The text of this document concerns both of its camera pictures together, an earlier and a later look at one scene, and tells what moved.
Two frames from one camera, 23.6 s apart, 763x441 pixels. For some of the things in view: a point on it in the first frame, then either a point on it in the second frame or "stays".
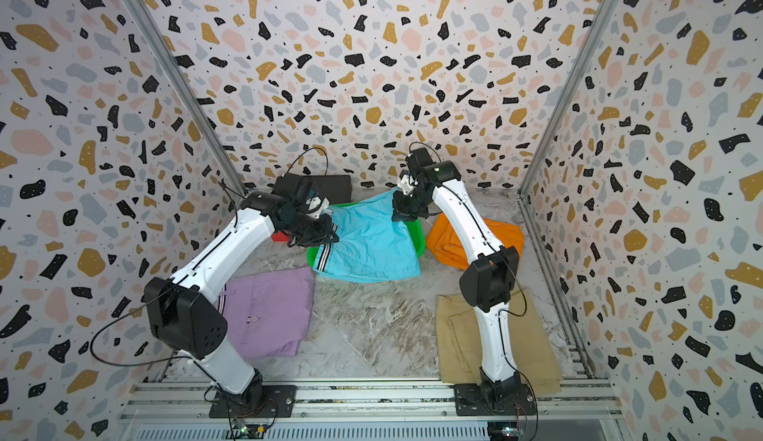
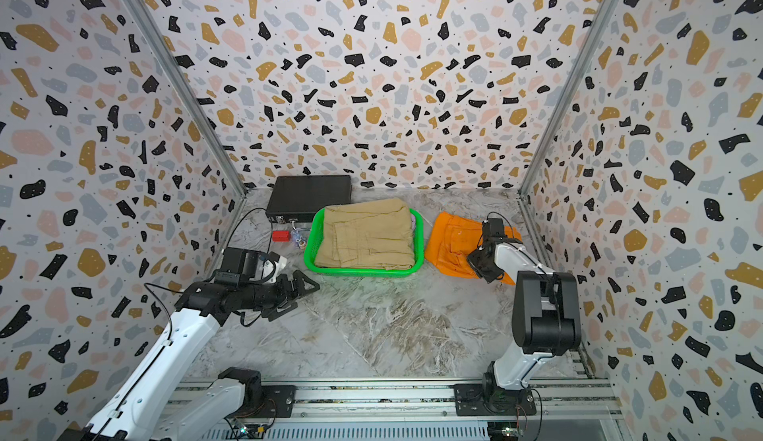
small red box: [279, 237] stays
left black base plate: [278, 401] stays
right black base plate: [500, 399] stays
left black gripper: [326, 235] to [286, 298]
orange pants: [444, 244] stays
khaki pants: [461, 352] to [374, 234]
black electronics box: [336, 189] stays
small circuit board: [240, 430] stays
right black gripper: [398, 212] to [471, 258]
